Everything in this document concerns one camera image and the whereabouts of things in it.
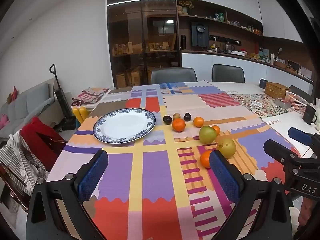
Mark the green apple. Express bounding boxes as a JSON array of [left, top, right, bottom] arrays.
[[199, 126, 217, 145]]

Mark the white counter cabinet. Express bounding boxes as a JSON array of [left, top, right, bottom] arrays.
[[181, 51, 314, 85]]

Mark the black wall water dispenser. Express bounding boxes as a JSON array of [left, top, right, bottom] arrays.
[[191, 22, 210, 48]]

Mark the wicker basket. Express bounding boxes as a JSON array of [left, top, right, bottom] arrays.
[[264, 82, 292, 99]]

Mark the colourful patchwork tablecloth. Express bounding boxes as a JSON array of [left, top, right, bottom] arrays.
[[46, 80, 303, 240]]

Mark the blue and white porcelain plate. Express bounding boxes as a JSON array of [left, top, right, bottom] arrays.
[[93, 108, 156, 144]]

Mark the small grey box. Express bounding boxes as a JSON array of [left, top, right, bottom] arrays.
[[275, 98, 291, 108]]

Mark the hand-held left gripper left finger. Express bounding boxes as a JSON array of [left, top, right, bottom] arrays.
[[26, 149, 109, 240]]

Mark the grey sofa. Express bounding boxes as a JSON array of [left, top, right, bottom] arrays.
[[0, 81, 58, 140]]

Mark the dark glass display cabinet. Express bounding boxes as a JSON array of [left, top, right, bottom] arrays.
[[107, 0, 181, 89]]

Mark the black upright vacuum cleaner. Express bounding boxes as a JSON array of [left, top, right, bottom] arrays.
[[49, 64, 76, 131]]

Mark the grey striped cloth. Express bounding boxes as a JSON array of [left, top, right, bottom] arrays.
[[0, 130, 50, 193]]

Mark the pink plastic basket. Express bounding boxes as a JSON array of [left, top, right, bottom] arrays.
[[285, 91, 310, 113]]

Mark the black mug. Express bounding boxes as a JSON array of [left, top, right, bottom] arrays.
[[302, 104, 318, 125]]

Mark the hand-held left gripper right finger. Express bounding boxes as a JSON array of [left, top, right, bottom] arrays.
[[209, 150, 293, 240]]

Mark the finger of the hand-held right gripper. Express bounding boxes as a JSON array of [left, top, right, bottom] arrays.
[[287, 127, 320, 148], [264, 139, 304, 162]]

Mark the folded red striped cloth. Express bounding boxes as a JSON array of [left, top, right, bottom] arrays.
[[72, 87, 110, 107]]

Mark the yellow pear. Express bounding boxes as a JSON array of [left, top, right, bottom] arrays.
[[216, 138, 237, 158]]

